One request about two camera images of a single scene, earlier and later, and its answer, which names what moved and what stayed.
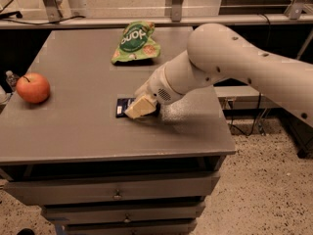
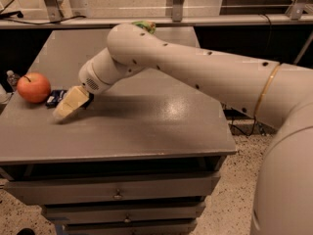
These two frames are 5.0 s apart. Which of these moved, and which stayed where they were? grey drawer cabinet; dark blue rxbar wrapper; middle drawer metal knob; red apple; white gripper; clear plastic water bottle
Moved: white gripper; dark blue rxbar wrapper
Stayed: grey drawer cabinet; clear plastic water bottle; middle drawer metal knob; red apple
